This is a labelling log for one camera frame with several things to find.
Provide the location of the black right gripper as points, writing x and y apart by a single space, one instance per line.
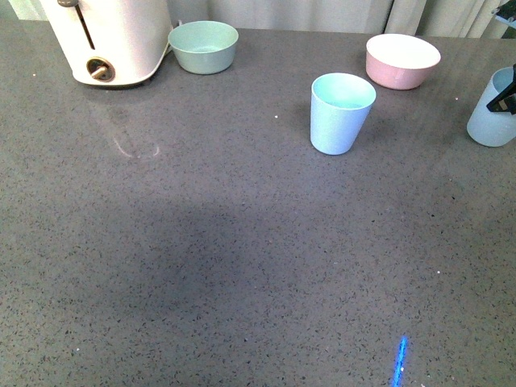
507 11

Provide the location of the light blue cup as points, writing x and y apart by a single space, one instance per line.
492 129

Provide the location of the grey curtain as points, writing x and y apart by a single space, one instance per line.
444 18

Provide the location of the pink bowl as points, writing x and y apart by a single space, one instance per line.
400 62

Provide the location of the green bowl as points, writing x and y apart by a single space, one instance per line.
204 47

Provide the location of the white toaster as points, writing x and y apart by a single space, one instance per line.
111 43

